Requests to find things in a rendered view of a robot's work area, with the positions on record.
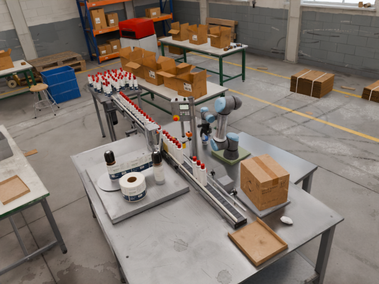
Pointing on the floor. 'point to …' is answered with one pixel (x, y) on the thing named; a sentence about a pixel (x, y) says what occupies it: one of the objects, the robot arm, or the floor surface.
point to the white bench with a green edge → (30, 176)
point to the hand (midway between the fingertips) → (205, 138)
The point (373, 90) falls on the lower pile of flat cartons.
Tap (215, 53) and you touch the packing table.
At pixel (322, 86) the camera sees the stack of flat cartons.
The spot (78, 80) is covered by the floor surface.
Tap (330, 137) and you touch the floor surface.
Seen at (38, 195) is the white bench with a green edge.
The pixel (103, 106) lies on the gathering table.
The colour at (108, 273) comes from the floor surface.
